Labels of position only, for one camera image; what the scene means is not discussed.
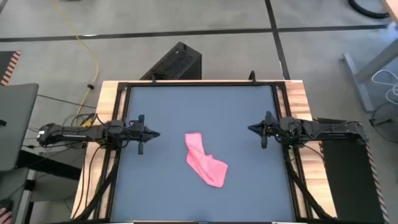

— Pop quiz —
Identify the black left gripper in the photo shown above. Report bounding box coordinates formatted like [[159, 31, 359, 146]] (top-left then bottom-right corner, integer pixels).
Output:
[[124, 114, 161, 156]]

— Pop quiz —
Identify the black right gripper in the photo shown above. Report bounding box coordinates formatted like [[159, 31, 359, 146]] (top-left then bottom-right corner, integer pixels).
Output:
[[248, 111, 282, 149]]

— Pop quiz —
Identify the pink fluffy towel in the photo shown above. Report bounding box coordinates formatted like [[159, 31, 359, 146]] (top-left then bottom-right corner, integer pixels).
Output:
[[185, 133, 229, 189]]

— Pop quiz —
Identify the grey-blue table mat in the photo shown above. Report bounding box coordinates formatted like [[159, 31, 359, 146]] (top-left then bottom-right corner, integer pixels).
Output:
[[110, 85, 296, 222]]

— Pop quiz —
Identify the black perforated computer tower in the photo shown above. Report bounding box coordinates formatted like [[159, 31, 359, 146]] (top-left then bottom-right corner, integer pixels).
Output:
[[139, 41, 202, 81]]

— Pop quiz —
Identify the black mat orange-striped edge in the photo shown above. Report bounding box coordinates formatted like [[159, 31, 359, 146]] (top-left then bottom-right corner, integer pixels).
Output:
[[0, 50, 22, 86], [317, 117, 389, 224]]

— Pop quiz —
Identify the black metal desk bar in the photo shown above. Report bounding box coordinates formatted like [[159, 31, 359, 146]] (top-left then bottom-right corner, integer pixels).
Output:
[[17, 149, 82, 181]]

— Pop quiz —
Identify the grey metal desk leg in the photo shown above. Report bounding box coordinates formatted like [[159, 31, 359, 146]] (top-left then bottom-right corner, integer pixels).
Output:
[[343, 39, 398, 113]]

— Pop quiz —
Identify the person's hand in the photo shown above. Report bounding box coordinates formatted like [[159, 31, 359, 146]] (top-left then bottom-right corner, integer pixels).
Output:
[[0, 207, 13, 224]]

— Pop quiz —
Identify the wooden desk corner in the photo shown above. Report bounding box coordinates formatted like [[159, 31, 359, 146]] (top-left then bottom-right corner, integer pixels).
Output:
[[382, 0, 398, 24]]

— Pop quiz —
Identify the black metal table frame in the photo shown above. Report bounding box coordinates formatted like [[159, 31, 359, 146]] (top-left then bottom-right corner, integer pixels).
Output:
[[105, 81, 304, 223]]

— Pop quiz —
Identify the black cable conduit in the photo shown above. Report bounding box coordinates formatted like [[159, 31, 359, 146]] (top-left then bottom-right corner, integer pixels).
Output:
[[73, 146, 121, 222], [284, 149, 333, 220]]

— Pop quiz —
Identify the yellow floor cable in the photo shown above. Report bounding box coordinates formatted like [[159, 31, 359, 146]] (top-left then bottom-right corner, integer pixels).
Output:
[[49, 0, 100, 128]]

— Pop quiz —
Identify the thin black floor cable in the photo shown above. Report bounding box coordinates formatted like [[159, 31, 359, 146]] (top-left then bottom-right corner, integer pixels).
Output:
[[37, 94, 97, 110]]

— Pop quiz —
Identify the black looped floor cable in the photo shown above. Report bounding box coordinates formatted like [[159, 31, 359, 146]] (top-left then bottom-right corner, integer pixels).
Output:
[[369, 101, 398, 150]]

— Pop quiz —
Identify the white cable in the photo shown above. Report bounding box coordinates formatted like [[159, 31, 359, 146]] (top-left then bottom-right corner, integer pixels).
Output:
[[371, 70, 398, 105]]

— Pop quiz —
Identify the black hose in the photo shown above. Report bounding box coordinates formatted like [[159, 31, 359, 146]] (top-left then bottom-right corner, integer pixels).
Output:
[[348, 0, 391, 19]]

